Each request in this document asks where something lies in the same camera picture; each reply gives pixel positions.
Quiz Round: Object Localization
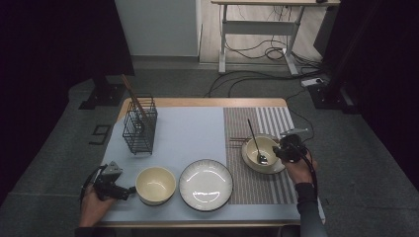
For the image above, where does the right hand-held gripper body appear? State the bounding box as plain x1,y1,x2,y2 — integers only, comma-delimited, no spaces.
278,127,309,164

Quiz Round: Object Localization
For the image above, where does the hand-held gripper cable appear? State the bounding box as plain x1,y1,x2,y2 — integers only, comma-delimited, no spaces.
79,163,104,202
294,142,320,196

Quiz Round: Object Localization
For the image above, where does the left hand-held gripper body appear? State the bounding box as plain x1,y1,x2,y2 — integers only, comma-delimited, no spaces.
93,160,130,201

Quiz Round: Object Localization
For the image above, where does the black wire cutlery basket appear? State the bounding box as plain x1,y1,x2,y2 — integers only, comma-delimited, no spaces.
122,95,159,156

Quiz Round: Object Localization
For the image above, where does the black curtain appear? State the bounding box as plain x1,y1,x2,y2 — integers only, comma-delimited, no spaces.
0,0,135,205
312,0,419,191

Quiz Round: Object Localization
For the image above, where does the white-framed desk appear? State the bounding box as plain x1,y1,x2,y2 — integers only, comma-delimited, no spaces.
210,0,341,77

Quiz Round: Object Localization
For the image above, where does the cream ceramic bowl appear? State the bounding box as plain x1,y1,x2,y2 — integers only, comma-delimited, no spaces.
246,135,281,166
134,165,178,207

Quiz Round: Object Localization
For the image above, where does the left hand-held gripper cable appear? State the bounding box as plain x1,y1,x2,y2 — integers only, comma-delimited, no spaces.
79,163,104,202

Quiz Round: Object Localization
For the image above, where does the brown striped placemat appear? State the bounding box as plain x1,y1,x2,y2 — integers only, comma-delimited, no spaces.
222,107,316,205

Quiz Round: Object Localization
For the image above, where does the small bowl with spoon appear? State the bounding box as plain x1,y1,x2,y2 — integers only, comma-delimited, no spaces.
241,132,287,175

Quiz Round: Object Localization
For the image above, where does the black stand base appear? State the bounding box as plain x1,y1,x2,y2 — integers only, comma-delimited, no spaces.
78,74,126,111
307,83,361,116

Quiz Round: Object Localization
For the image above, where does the white power strip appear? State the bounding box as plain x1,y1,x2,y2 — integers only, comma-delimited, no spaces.
299,76,326,89

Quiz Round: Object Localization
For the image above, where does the light brown wooden chopstick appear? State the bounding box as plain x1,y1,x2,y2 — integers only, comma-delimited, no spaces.
120,73,150,131

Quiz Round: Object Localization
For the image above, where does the thin black floor cable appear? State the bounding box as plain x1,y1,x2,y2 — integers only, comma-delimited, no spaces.
286,88,315,146

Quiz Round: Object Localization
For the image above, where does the long black floor cable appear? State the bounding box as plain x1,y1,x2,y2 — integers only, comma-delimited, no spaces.
203,69,327,99

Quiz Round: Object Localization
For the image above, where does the coiled black floor cable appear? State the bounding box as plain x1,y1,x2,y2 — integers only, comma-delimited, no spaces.
223,39,290,61

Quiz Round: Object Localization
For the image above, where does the white plate with dark rim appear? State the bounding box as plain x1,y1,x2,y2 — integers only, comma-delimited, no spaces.
178,158,234,212

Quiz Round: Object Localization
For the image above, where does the metal spoon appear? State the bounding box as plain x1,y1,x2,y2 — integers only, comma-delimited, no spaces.
246,118,269,166

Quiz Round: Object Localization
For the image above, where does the black floor marker frame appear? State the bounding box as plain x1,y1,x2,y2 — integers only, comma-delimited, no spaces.
88,123,113,146

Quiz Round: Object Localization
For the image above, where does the right hand-held gripper cable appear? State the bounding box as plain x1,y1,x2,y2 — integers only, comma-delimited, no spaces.
294,142,320,196

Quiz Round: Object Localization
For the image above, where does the person's left hand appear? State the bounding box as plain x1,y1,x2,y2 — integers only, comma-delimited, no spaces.
78,188,119,229

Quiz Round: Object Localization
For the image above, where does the light blue table mat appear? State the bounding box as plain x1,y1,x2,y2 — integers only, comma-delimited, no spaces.
96,106,326,222

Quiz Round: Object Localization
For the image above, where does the pale grey cabinet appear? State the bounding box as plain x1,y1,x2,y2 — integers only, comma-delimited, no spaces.
114,0,203,57

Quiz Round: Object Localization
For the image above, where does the person's right hand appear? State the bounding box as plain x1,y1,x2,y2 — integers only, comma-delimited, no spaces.
285,153,319,186

